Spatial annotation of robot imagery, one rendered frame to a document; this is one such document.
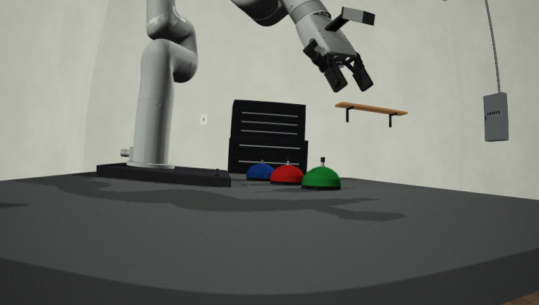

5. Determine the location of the blue bell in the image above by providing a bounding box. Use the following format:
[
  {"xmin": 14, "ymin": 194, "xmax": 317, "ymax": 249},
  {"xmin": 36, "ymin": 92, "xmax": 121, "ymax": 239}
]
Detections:
[{"xmin": 246, "ymin": 156, "xmax": 274, "ymax": 181}]

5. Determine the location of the red dome bell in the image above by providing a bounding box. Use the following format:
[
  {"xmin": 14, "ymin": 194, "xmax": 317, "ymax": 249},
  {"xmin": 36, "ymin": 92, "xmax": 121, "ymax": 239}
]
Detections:
[{"xmin": 270, "ymin": 156, "xmax": 304, "ymax": 186}]

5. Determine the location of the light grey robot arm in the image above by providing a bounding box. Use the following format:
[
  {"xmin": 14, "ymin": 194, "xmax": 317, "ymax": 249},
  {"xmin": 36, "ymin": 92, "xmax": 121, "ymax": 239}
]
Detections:
[{"xmin": 120, "ymin": 0, "xmax": 375, "ymax": 169}]

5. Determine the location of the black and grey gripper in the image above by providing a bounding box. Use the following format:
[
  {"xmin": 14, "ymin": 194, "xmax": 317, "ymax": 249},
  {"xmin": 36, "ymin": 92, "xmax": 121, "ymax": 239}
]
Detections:
[{"xmin": 296, "ymin": 10, "xmax": 373, "ymax": 93}]

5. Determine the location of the green dome bell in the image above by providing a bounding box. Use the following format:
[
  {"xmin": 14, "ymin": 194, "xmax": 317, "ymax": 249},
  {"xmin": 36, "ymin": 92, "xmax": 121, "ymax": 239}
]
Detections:
[{"xmin": 301, "ymin": 157, "xmax": 341, "ymax": 191}]

